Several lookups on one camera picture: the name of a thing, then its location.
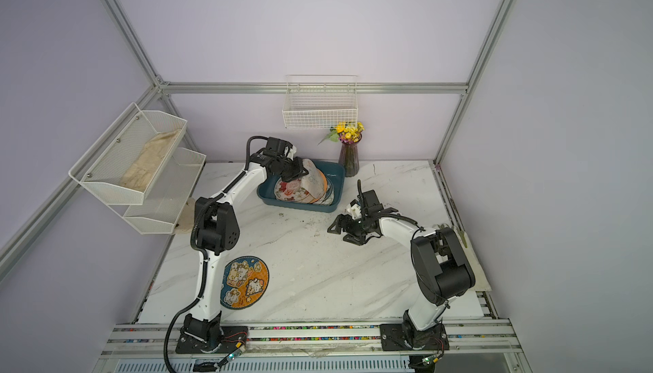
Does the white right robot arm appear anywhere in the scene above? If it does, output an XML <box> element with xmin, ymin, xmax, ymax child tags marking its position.
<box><xmin>328</xmin><ymin>190</ymin><xmax>476</xmax><ymax>351</ymax></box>

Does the orange round coaster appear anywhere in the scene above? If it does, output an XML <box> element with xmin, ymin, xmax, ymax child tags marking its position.
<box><xmin>302</xmin><ymin>168</ymin><xmax>334</xmax><ymax>206</ymax></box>

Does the beige cloth in shelf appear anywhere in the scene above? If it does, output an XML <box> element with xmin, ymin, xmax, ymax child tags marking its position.
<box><xmin>119</xmin><ymin>130</ymin><xmax>180</xmax><ymax>192</ymax></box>

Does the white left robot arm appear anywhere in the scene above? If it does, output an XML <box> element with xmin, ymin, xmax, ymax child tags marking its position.
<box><xmin>170</xmin><ymin>136</ymin><xmax>308</xmax><ymax>352</ymax></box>

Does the white wire wall basket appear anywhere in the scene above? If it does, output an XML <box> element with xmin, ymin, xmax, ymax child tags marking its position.
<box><xmin>282</xmin><ymin>75</ymin><xmax>359</xmax><ymax>130</ymax></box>

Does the white butterfly pale coaster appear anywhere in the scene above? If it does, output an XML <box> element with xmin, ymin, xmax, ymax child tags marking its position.
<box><xmin>288</xmin><ymin>159</ymin><xmax>329</xmax><ymax>205</ymax></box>

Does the glass vase with flowers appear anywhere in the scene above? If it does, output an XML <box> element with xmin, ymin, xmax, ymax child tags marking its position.
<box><xmin>322</xmin><ymin>121</ymin><xmax>365</xmax><ymax>177</ymax></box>

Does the white two-tier mesh shelf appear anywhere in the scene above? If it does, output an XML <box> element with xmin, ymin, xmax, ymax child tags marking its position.
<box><xmin>69</xmin><ymin>104</ymin><xmax>206</xmax><ymax>235</ymax></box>

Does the yellow cat round coaster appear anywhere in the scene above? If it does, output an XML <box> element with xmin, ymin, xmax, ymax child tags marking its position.
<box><xmin>220</xmin><ymin>256</ymin><xmax>270</xmax><ymax>310</ymax></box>

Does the teal storage box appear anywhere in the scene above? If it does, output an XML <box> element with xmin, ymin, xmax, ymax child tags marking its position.
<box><xmin>257</xmin><ymin>160</ymin><xmax>345</xmax><ymax>213</ymax></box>

